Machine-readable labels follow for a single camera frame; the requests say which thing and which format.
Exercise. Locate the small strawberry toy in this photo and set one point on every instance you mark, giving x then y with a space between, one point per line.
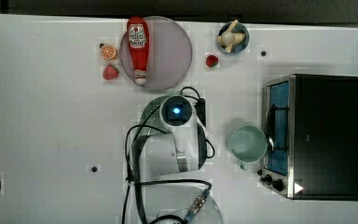
212 61

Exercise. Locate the mint green strainer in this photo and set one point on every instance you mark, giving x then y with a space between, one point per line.
150 116

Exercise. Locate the mint green mug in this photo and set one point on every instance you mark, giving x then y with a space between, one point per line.
248 144

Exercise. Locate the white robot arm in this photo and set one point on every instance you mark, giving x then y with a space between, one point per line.
172 139

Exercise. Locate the red ketchup bottle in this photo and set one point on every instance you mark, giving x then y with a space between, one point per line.
138 38

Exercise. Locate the orange slice toy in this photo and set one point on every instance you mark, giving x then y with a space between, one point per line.
108 52

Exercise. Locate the large strawberry toy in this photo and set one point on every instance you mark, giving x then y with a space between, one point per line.
110 72

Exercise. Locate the grey round plate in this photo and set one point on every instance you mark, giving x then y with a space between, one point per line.
170 54

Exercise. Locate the blue bowl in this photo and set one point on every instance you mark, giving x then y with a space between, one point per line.
243 45

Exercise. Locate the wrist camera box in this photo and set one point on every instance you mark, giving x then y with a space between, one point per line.
201 110

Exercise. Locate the black toaster oven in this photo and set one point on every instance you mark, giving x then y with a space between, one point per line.
311 125

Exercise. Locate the peeled banana toy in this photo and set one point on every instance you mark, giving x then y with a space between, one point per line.
228 39

